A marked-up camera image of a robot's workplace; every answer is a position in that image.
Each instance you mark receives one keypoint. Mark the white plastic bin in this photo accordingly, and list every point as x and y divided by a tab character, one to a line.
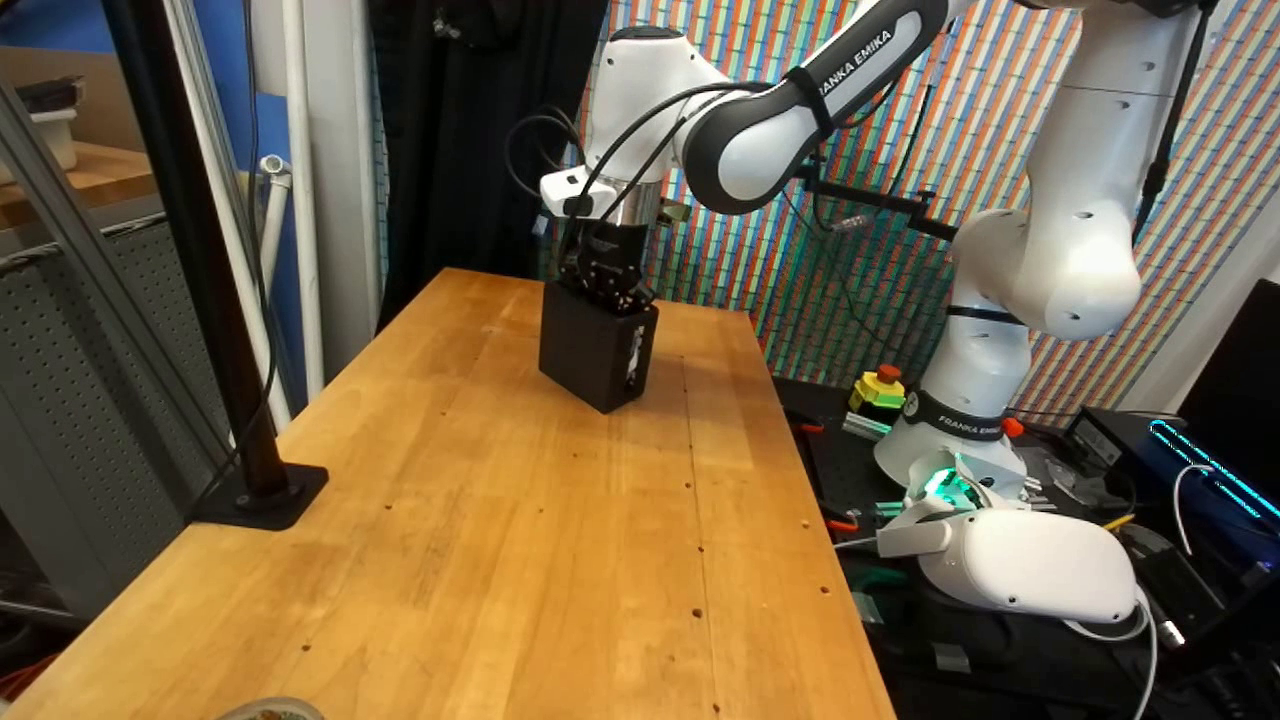
54	124

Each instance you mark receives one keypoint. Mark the wrist-mounted camera box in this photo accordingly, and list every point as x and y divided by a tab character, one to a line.
567	193

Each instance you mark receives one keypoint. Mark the wooden shelf board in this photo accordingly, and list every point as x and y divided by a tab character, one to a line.
83	174

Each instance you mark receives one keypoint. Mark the aluminium frame beam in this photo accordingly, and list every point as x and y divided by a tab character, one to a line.
107	265

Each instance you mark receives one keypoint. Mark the multicolour striped backdrop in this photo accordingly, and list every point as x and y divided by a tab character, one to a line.
827	294

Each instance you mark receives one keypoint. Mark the black bag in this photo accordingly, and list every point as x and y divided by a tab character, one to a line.
1014	664

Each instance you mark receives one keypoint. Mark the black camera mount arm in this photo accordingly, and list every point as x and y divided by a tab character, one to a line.
893	208

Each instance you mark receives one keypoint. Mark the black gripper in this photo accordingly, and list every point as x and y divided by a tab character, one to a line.
601	255

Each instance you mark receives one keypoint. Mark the yellow emergency stop button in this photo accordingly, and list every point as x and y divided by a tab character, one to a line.
877	391

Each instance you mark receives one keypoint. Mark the white VR headset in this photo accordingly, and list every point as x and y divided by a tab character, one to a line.
1024	561

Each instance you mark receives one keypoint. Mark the black mesh basket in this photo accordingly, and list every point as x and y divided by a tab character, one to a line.
592	353

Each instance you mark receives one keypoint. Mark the green white gadget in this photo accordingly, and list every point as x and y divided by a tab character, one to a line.
948	484

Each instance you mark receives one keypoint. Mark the white tube pole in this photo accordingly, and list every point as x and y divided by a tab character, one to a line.
268	265

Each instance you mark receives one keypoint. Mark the grey perforated metal cabinet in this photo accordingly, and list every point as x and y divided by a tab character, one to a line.
83	403

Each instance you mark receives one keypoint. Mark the black case blue trim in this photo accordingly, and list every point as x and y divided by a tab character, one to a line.
1214	492

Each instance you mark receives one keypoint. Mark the black flat screen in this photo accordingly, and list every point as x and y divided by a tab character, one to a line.
1240	372

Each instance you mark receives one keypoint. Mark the black curtain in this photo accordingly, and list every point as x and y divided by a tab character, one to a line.
455	160

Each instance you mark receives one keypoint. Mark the tape roll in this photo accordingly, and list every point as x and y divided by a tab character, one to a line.
273	711

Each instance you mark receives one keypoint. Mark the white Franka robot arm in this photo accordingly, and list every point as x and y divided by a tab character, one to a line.
1067	255

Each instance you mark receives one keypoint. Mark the black pole stand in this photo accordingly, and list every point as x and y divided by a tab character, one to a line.
203	265

